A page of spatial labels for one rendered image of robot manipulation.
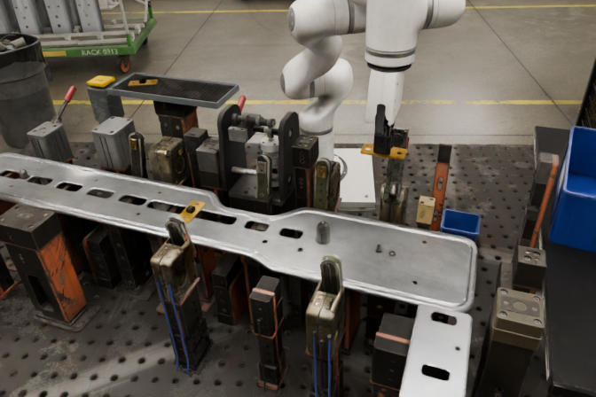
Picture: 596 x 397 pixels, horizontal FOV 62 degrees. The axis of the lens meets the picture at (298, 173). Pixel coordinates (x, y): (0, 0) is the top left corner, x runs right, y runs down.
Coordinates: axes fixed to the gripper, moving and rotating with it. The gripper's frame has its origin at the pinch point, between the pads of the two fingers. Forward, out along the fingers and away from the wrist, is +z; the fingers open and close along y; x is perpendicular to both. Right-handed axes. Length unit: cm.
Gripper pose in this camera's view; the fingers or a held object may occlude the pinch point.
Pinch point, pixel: (383, 140)
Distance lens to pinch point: 95.2
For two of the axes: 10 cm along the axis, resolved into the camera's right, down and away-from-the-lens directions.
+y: -3.4, 5.2, -7.8
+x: 9.4, 1.6, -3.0
